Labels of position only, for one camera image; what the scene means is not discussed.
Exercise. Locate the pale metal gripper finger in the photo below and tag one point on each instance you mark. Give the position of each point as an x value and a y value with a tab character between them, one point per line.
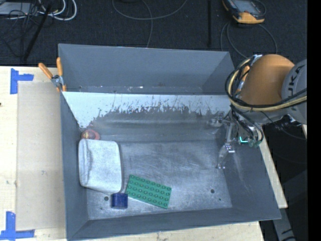
216	122
222	158

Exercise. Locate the grey metal bin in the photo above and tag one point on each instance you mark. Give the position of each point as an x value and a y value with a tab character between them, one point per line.
175	159

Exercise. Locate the green studded flat block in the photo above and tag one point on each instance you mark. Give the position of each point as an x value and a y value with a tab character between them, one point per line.
149	191

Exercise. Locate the small blue cup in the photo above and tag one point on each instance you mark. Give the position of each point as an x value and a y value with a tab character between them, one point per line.
119	200

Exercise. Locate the white folded cloth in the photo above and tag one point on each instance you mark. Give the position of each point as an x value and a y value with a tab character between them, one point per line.
100	166

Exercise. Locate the pale wood flat board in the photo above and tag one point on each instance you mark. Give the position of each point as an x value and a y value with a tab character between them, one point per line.
40	154

